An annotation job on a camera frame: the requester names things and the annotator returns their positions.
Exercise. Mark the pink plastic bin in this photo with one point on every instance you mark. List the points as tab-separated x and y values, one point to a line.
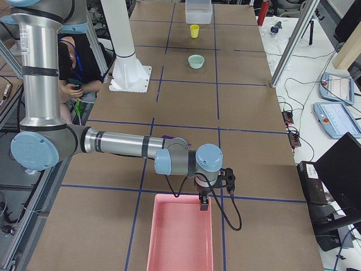
181	234

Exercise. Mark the lower teach pendant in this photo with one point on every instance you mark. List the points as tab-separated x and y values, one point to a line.
336	119

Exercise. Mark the black handheld tool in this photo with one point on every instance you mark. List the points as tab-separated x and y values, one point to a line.
275	29

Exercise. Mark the aluminium frame post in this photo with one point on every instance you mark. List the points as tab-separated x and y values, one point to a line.
301	25

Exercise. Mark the seated person in black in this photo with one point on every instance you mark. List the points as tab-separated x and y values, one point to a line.
78	71

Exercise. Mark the yellow plastic cup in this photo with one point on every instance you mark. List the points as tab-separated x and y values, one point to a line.
194	30

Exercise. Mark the red bottle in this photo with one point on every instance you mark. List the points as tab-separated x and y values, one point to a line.
263	12

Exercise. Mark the teach pendant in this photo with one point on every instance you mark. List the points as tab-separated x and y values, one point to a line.
337	88
336	119

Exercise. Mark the mint green bowl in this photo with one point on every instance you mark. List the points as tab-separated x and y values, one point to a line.
196	61

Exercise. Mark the black monitor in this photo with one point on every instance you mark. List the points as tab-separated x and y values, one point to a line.
339	169

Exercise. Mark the upper teach pendant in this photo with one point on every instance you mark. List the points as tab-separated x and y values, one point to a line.
337	88

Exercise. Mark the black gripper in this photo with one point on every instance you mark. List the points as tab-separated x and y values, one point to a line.
203	191

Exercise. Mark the purple cloth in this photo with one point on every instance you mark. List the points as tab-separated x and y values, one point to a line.
168	137

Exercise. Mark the black computer box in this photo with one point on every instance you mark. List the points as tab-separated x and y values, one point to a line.
312	186

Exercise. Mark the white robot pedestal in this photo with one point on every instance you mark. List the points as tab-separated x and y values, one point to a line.
128	74

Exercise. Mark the orange black connector strip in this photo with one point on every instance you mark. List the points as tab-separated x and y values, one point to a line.
292	132

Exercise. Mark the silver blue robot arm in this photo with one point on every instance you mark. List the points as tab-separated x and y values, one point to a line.
46	139

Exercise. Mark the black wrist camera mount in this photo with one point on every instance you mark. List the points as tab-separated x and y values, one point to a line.
226	179

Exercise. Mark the wooden beam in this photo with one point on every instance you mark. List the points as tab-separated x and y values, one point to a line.
349	52

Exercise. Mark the clear plastic storage box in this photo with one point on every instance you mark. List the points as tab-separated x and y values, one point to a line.
198	11

